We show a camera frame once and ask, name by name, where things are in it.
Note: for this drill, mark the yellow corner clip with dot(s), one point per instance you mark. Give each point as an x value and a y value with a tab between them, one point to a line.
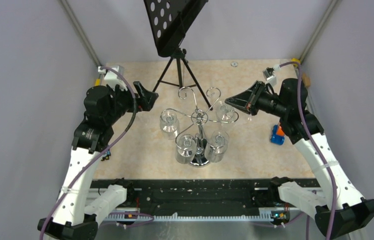
296	61

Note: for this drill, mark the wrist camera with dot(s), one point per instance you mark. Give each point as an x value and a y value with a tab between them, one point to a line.
269	75
110	78

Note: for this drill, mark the chrome wine glass rack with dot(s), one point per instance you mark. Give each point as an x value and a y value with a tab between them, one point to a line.
200	123

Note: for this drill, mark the black music stand tripod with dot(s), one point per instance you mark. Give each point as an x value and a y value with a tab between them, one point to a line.
169	21

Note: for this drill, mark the blue owl sticker toy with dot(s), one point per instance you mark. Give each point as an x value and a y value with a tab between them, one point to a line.
106	156

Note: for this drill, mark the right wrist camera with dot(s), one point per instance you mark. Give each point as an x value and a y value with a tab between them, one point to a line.
269	75

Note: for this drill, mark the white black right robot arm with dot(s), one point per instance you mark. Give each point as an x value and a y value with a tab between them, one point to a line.
342	208

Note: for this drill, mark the clear wine glass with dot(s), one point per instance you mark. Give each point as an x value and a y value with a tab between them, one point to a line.
225	113
251	105
217	145
169	124
186	148

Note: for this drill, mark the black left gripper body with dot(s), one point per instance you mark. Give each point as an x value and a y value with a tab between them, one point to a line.
124	101

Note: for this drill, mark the blue orange toy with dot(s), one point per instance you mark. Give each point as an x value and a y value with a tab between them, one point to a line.
277	135

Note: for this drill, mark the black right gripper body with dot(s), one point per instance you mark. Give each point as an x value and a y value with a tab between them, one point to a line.
270	103

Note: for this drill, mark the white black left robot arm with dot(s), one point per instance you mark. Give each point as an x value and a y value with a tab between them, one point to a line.
72	218

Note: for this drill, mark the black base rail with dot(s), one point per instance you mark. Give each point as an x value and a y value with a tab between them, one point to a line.
196	199

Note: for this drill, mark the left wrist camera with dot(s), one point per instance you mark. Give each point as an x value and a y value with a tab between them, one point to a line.
110	78

